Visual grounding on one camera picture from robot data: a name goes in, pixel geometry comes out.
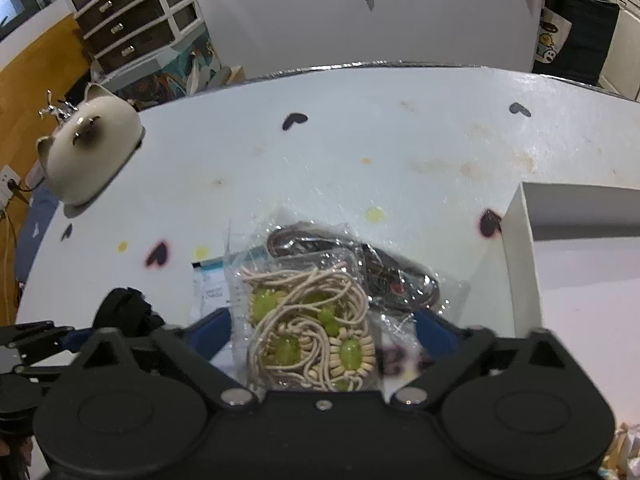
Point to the white shallow tray box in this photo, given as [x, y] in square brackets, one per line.
[572, 253]

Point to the black fabric scrunchie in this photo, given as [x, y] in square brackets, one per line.
[127, 310]

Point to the white drawer cabinet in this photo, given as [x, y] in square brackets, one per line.
[120, 32]

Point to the cream cat ceramic figurine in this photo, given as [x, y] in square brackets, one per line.
[91, 142]

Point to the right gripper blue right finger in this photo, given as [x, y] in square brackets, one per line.
[456, 353]

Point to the bag of beige hair ties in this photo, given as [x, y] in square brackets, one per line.
[301, 323]

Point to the white blue sachet packet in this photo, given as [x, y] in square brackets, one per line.
[210, 288]

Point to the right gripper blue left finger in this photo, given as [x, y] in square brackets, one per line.
[190, 351]

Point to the bag of dark hair accessories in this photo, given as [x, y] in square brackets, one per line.
[393, 283]

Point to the white wall socket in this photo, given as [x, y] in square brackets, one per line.
[7, 176]

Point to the dark chair with cushion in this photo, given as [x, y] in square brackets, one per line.
[574, 37]

